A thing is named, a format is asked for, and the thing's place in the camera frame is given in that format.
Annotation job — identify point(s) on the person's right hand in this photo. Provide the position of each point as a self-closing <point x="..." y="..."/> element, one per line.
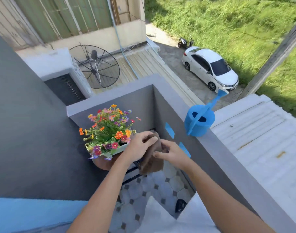
<point x="174" y="155"/>

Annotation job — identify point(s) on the person's left hand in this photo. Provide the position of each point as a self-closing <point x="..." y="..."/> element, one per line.
<point x="138" y="148"/>

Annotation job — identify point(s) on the brown cleaning cloth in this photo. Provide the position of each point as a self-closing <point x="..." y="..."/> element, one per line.
<point x="151" y="165"/>

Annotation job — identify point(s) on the colourful flowers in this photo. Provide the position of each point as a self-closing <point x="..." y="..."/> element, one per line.
<point x="106" y="131"/>

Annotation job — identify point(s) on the blue watering can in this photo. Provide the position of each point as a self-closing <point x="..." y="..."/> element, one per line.
<point x="199" y="127"/>

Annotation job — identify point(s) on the person's left forearm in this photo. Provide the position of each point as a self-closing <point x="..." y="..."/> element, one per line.
<point x="102" y="198"/>

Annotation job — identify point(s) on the person's right forearm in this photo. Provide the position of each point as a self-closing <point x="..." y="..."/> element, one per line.
<point x="223" y="203"/>

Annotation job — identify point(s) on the blue tape strip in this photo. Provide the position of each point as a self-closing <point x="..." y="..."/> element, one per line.
<point x="184" y="149"/>
<point x="169" y="131"/>

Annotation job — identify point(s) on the round wooden table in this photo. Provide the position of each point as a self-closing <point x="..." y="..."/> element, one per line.
<point x="104" y="163"/>

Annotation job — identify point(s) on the dark shoe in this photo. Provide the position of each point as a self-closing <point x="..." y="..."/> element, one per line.
<point x="180" y="206"/>

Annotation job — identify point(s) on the white shirt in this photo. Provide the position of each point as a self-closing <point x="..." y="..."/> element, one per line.
<point x="157" y="220"/>

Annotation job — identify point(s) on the beige corrugated roof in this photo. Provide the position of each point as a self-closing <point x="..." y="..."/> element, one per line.
<point x="148" y="63"/>

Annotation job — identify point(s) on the white car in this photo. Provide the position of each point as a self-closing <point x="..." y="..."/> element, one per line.
<point x="206" y="58"/>

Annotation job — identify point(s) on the black satellite dish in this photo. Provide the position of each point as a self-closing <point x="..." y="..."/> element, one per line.
<point x="94" y="55"/>

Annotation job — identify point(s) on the light blue drain pipe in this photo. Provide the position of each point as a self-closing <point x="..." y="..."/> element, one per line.
<point x="119" y="41"/>

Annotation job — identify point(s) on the black scooter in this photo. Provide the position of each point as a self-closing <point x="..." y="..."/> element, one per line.
<point x="183" y="42"/>

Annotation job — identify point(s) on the white air conditioner unit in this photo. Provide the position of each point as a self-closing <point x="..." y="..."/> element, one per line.
<point x="51" y="63"/>

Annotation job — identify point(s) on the grey concrete utility pole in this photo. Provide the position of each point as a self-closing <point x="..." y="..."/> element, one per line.
<point x="271" y="63"/>

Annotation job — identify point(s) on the brown wooden ladder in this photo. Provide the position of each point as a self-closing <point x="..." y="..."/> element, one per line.
<point x="115" y="10"/>

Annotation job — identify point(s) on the green barred window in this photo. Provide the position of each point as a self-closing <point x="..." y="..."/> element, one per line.
<point x="65" y="16"/>

